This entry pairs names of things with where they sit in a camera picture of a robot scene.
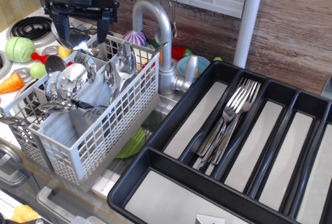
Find yellow toy lemon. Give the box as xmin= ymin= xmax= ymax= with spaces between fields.
xmin=58 ymin=45 xmax=73 ymax=59

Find black cutlery tray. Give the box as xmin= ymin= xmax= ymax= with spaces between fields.
xmin=107 ymin=61 xmax=331 ymax=223

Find red toy pepper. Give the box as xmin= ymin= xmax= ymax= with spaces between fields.
xmin=172 ymin=46 xmax=192 ymax=60

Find blue toy cup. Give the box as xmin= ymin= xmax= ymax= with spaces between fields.
xmin=177 ymin=56 xmax=210 ymax=79

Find dark round spoon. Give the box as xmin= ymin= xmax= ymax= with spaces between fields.
xmin=45 ymin=55 xmax=67 ymax=76

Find silver fork from basket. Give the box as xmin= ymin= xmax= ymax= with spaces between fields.
xmin=73 ymin=51 xmax=97 ymax=83

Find green toy lettuce leaf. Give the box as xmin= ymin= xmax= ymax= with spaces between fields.
xmin=116 ymin=127 xmax=146 ymax=159

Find purple toy onion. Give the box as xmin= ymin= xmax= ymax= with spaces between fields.
xmin=123 ymin=30 xmax=146 ymax=46

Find yellow toy bottom left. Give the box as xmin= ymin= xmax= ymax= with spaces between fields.
xmin=10 ymin=205 xmax=39 ymax=223

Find red toy handle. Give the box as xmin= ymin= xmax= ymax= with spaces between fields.
xmin=31 ymin=52 xmax=49 ymax=64

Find grey plastic cutlery basket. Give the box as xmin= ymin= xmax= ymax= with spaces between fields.
xmin=4 ymin=44 xmax=160 ymax=191

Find fork lying in basket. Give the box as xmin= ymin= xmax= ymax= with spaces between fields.
xmin=38 ymin=99 xmax=107 ymax=121

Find silver spoon pair upright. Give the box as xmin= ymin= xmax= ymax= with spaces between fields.
xmin=104 ymin=43 xmax=136 ymax=103

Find silver forks in tray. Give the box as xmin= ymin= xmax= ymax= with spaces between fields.
xmin=192 ymin=78 xmax=261 ymax=170

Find silver toy faucet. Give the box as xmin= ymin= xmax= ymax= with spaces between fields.
xmin=132 ymin=0 xmax=198 ymax=95

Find silver ladle at back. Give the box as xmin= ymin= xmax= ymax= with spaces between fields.
xmin=51 ymin=22 xmax=93 ymax=55

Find black coil stove burner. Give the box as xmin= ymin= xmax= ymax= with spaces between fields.
xmin=10 ymin=17 xmax=52 ymax=40

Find green toy cabbage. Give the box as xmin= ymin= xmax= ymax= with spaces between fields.
xmin=5 ymin=37 xmax=36 ymax=63

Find green toy apple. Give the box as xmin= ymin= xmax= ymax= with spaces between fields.
xmin=30 ymin=62 xmax=47 ymax=79

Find white metal shelf post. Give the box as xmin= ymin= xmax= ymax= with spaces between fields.
xmin=233 ymin=0 xmax=261 ymax=68

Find large silver spoon bowl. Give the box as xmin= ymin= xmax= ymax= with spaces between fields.
xmin=45 ymin=63 xmax=88 ymax=101

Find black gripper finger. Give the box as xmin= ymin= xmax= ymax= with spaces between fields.
xmin=97 ymin=10 xmax=112 ymax=44
xmin=52 ymin=11 xmax=70 ymax=41

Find orange toy carrot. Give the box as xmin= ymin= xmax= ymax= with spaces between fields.
xmin=1 ymin=72 xmax=25 ymax=94

